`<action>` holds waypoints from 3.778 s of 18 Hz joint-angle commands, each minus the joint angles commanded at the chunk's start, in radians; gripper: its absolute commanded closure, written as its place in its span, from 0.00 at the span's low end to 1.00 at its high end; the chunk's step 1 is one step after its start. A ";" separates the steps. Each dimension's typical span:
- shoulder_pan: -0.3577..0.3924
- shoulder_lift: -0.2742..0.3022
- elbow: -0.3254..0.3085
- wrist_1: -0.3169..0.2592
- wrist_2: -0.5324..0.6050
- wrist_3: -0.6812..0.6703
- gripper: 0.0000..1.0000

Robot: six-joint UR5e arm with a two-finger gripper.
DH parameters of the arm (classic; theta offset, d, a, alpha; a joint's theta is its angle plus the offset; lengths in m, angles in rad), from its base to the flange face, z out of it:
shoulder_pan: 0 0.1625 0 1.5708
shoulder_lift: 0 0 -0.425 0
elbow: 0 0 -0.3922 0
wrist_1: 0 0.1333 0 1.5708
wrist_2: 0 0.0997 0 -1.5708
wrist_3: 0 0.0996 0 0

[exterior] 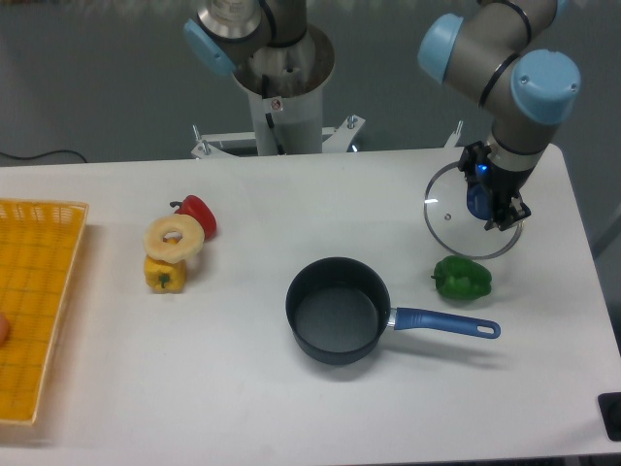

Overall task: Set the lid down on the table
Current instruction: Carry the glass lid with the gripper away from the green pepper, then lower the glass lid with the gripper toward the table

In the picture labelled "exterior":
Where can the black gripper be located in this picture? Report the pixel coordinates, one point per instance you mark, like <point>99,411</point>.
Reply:
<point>493,193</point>

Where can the glass pot lid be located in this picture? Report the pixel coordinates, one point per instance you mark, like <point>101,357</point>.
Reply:
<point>456,213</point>

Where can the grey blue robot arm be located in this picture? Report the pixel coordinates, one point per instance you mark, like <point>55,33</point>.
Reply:
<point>488,58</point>

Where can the green bell pepper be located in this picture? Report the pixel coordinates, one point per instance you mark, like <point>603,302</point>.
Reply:
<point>460,278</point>

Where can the black device at table edge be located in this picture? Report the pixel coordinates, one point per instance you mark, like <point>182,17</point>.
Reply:
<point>610,407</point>

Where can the red bell pepper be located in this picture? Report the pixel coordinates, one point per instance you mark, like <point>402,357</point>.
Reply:
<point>194,206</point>

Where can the yellow bell pepper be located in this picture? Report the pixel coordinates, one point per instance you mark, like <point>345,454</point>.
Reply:
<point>164,277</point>

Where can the yellow woven basket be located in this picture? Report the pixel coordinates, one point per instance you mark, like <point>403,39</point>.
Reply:
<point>40,241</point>

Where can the orange object in basket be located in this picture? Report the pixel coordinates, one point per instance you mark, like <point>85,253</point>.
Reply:
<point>5,329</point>

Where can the dark saucepan blue handle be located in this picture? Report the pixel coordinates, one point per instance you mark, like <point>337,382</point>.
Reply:
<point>338,308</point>

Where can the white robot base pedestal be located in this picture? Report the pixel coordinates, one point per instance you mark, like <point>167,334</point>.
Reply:
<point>284,87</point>

